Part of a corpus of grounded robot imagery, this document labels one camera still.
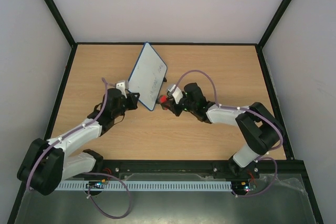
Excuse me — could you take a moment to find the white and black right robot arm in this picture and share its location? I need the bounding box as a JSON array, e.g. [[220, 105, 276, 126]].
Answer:
[[156, 83, 284, 178]]

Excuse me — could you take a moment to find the small blue-framed whiteboard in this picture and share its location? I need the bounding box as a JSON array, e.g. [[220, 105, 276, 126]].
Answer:
[[128, 42, 167, 111]]

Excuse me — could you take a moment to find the red whiteboard eraser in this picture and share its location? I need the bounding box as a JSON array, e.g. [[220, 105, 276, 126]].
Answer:
[[159, 95, 169, 105]]

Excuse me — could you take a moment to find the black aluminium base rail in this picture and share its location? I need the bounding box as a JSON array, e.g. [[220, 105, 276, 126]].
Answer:
[[60, 159, 307, 180]]

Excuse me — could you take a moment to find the light blue slotted cable duct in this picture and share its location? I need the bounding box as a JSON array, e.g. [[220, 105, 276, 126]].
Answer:
[[56, 180, 232, 192]]

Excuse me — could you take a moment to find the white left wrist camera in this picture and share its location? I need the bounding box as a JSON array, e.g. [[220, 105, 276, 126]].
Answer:
[[115, 80, 129, 97]]

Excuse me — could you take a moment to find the left controller circuit board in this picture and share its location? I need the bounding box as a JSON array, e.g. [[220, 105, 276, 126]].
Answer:
[[85, 179, 109, 189]]

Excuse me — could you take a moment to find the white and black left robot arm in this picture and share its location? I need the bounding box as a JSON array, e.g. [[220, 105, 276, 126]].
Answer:
[[17, 88, 140, 196]]

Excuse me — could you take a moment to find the black enclosure frame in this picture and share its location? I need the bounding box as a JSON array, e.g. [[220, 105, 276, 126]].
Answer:
[[7, 0, 323, 223]]

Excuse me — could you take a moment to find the right controller circuit board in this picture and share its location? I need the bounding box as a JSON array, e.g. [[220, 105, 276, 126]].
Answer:
[[232, 181, 256, 195]]

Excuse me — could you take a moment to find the controller circuit board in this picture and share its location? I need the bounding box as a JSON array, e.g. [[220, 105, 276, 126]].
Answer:
[[85, 179, 109, 189], [232, 181, 256, 195]]

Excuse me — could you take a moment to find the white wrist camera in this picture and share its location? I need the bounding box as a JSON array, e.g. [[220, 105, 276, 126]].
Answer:
[[115, 80, 129, 97], [167, 84, 183, 104]]

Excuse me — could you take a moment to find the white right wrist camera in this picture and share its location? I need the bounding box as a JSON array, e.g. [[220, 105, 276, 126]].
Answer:
[[167, 84, 183, 104]]

